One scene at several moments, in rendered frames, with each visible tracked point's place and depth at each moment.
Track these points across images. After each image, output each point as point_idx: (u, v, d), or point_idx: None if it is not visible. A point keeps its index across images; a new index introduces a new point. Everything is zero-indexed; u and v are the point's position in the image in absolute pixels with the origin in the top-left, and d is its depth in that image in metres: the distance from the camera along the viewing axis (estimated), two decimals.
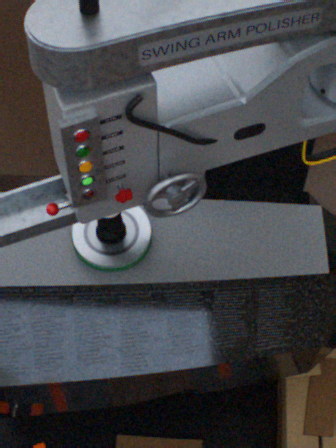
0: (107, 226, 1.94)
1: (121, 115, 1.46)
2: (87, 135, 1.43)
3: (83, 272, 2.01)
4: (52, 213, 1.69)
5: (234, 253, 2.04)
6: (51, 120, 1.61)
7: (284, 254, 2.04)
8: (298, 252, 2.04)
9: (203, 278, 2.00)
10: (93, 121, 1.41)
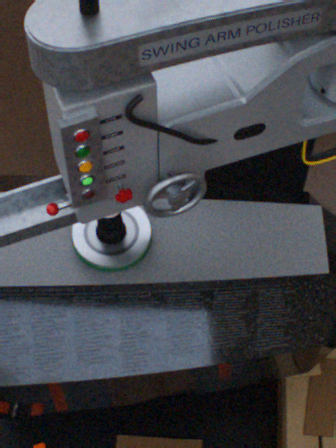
0: (107, 226, 1.94)
1: (121, 115, 1.46)
2: (87, 135, 1.43)
3: (83, 272, 2.01)
4: (52, 213, 1.69)
5: (234, 253, 2.04)
6: (51, 120, 1.61)
7: (284, 254, 2.04)
8: (298, 252, 2.04)
9: (203, 278, 2.00)
10: (93, 121, 1.41)
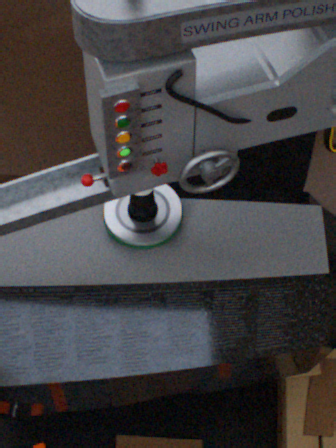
0: (139, 204, 1.98)
1: (161, 89, 1.49)
2: (127, 106, 1.47)
3: (83, 272, 2.01)
4: (86, 183, 1.73)
5: (234, 253, 2.04)
6: (91, 93, 1.65)
7: (284, 254, 2.04)
8: (298, 252, 2.04)
9: (203, 278, 2.00)
10: (134, 93, 1.45)
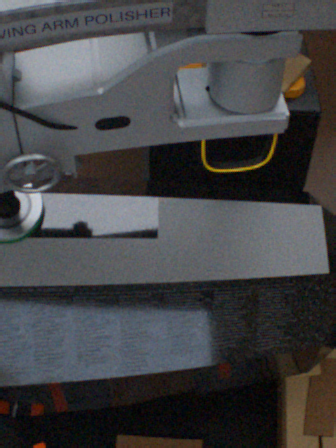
0: None
1: None
2: None
3: (83, 272, 2.01)
4: None
5: (234, 253, 2.04)
6: None
7: (284, 254, 2.04)
8: (298, 252, 2.04)
9: (203, 278, 2.00)
10: None
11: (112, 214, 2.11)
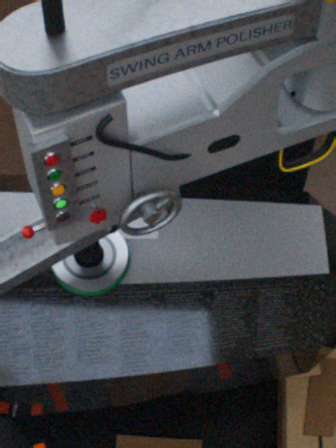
0: (84, 251, 1.93)
1: (91, 136, 1.43)
2: (58, 158, 1.40)
3: None
4: (27, 236, 1.65)
5: (234, 253, 2.04)
6: (22, 142, 1.58)
7: (284, 254, 2.04)
8: (298, 252, 2.04)
9: (203, 278, 2.00)
10: (63, 144, 1.38)
11: None
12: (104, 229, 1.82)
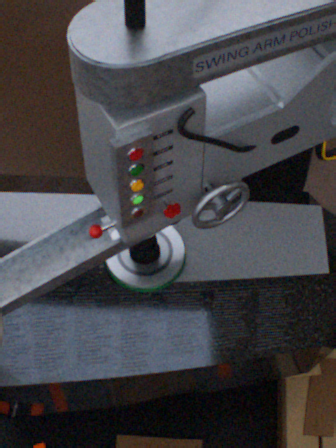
0: (143, 247, 1.93)
1: (172, 130, 1.43)
2: (141, 153, 1.41)
3: (83, 272, 2.01)
4: (96, 235, 1.66)
5: (234, 253, 2.04)
6: (89, 139, 1.58)
7: (284, 254, 2.04)
8: (298, 252, 2.04)
9: (203, 278, 2.00)
10: (147, 138, 1.39)
11: None
12: None
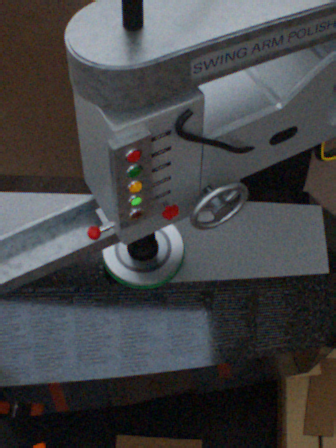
0: (141, 243, 1.91)
1: (170, 131, 1.43)
2: (139, 154, 1.40)
3: (83, 272, 2.01)
4: (94, 236, 1.65)
5: (234, 253, 2.04)
6: (87, 140, 1.58)
7: (284, 254, 2.04)
8: (298, 252, 2.04)
9: (203, 278, 2.00)
10: (145, 139, 1.39)
11: None
12: None
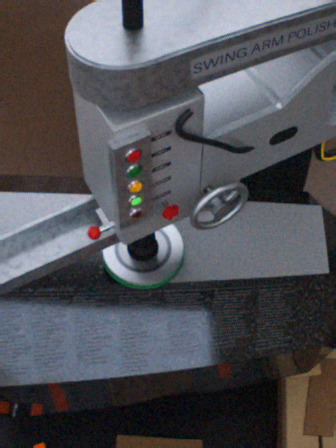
0: (141, 243, 1.91)
1: (170, 131, 1.43)
2: (139, 154, 1.40)
3: (83, 272, 2.01)
4: (94, 236, 1.65)
5: (234, 253, 2.04)
6: (87, 140, 1.58)
7: (284, 254, 2.04)
8: (298, 252, 2.04)
9: (203, 278, 2.00)
10: (145, 139, 1.39)
11: None
12: None
